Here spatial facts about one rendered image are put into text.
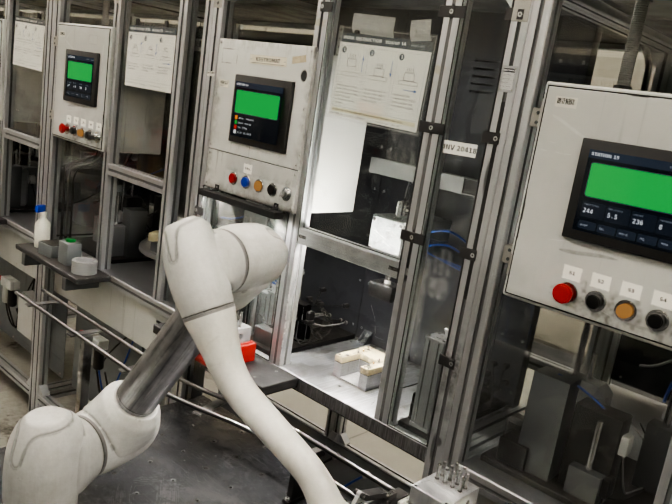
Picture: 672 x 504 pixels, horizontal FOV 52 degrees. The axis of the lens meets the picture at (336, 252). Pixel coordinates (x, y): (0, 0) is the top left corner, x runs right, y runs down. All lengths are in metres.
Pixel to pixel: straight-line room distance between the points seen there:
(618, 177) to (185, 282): 0.83
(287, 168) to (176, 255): 0.77
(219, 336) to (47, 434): 0.50
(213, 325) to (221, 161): 1.01
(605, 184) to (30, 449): 1.28
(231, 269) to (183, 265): 0.09
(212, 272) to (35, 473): 0.61
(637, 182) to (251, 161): 1.13
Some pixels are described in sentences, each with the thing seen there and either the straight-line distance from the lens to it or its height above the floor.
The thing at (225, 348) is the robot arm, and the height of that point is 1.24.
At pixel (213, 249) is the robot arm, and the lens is 1.29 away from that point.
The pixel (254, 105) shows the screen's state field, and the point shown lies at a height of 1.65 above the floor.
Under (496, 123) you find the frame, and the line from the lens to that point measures 1.59.
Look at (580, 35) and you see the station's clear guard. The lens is 1.55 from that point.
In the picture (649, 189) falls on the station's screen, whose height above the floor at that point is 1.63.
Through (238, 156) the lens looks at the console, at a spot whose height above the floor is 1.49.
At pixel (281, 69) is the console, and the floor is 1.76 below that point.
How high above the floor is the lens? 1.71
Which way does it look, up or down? 13 degrees down
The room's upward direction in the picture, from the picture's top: 9 degrees clockwise
